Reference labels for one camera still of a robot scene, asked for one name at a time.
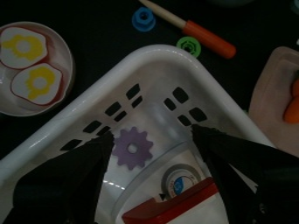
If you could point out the green toy nut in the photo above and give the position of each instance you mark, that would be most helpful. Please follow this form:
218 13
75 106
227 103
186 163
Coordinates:
190 46

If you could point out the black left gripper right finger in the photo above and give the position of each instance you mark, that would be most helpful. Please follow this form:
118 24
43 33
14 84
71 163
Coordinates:
257 180

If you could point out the pink toy cutting board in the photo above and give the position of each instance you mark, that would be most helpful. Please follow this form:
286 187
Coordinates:
269 96

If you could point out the white plastic slotted basket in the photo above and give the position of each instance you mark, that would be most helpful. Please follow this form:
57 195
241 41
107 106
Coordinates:
155 70

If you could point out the blue toy nut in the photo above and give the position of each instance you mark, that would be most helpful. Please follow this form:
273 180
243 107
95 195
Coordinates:
143 19

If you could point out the orange toy carrot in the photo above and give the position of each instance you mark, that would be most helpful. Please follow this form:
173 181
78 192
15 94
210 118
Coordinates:
291 110

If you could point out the pink toy frying pan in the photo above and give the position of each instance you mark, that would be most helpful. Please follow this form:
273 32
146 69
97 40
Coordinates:
58 55

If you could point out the purple toy gear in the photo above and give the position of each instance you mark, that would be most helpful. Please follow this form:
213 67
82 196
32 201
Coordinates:
126 156

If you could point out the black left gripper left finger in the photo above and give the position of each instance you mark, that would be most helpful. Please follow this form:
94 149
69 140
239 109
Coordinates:
58 180

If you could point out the toy fried egg slice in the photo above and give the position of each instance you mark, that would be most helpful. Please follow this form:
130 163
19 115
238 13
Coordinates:
23 46
36 84

